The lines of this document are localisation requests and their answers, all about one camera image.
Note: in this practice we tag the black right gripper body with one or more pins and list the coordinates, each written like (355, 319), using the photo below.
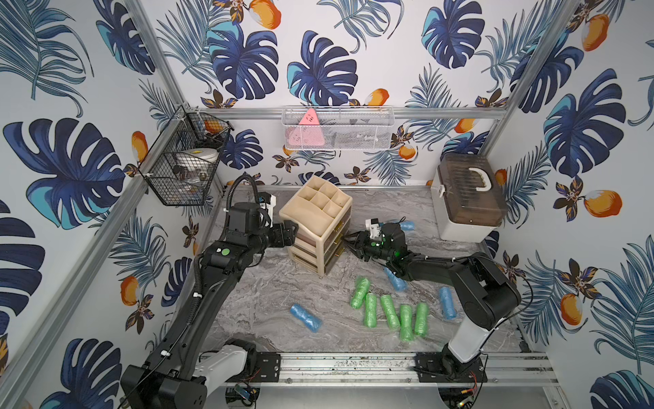
(373, 248)

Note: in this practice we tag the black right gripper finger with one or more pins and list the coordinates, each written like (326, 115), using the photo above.
(355, 251)
(354, 237)

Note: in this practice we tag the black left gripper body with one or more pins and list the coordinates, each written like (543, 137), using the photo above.
(285, 233)

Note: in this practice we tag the clear drawer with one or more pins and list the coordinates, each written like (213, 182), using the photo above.
(332, 249)
(333, 259)
(341, 225)

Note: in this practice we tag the clear top drawer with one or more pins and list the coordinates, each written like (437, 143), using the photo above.
(341, 225)

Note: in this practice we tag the blue roll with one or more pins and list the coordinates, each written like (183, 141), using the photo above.
(398, 284)
(447, 303)
(311, 322)
(407, 226)

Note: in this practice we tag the beige drawer organizer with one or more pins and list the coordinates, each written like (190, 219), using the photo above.
(317, 208)

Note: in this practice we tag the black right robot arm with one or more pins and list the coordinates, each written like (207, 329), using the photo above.
(487, 296)

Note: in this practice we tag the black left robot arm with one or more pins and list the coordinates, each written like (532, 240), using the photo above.
(173, 375)

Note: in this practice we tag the clear bottom drawer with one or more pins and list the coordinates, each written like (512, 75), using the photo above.
(333, 259)

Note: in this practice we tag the brown lidded storage box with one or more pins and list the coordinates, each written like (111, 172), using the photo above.
(468, 202)

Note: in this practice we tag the pink triangle sponge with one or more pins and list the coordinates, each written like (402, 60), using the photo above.
(308, 133)

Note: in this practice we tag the white bowl in basket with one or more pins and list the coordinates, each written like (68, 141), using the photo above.
(197, 158)

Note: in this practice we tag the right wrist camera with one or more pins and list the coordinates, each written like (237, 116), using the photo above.
(374, 229)

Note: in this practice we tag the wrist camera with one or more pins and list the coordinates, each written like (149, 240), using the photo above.
(267, 202)
(374, 229)

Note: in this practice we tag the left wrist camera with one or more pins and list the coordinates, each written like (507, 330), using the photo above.
(267, 202)

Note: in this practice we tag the white wire shelf basket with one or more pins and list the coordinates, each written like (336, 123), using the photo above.
(347, 128)

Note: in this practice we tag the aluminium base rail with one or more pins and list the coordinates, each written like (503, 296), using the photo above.
(347, 367)

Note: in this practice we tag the black wire basket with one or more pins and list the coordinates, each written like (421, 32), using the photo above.
(172, 184)

